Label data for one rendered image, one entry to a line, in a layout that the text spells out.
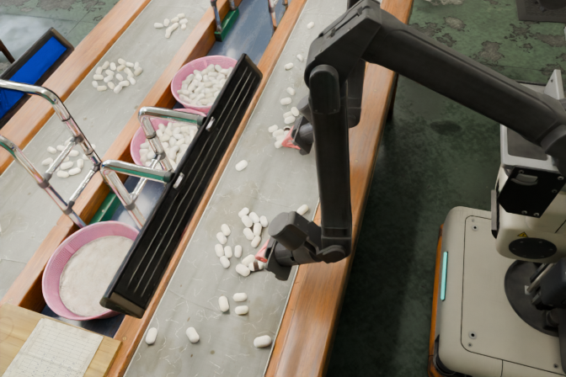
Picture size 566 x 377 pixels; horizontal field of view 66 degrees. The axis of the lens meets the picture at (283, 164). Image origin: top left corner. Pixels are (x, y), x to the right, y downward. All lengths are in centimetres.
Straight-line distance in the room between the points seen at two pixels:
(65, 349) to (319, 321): 57
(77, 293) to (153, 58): 92
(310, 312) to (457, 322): 69
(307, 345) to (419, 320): 92
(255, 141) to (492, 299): 95
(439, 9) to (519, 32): 52
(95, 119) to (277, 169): 67
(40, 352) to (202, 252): 42
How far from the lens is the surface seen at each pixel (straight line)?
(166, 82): 160
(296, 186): 123
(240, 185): 126
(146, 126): 102
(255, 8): 204
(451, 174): 226
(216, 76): 163
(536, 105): 69
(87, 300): 123
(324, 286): 106
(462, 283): 167
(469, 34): 310
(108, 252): 127
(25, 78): 129
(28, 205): 148
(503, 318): 165
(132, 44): 188
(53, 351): 117
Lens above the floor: 175
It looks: 52 degrees down
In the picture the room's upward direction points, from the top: 8 degrees counter-clockwise
